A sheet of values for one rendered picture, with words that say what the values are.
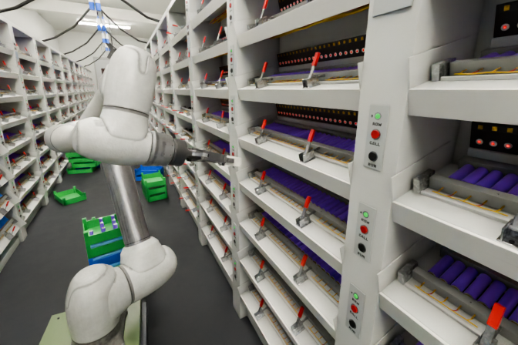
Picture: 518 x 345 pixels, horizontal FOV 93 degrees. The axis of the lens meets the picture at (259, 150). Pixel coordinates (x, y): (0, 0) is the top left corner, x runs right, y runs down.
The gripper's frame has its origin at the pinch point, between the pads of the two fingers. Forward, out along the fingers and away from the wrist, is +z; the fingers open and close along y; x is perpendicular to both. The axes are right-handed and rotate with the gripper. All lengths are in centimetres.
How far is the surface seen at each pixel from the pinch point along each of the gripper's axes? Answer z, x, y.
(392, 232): 9.3, -12.9, 46.3
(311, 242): 14.2, -20.7, 23.1
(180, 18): 17, 125, -134
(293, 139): 15.6, 9.1, 11.5
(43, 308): -37, -85, -111
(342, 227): 18.4, -15.5, 29.7
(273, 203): 18.2, -12.9, 1.9
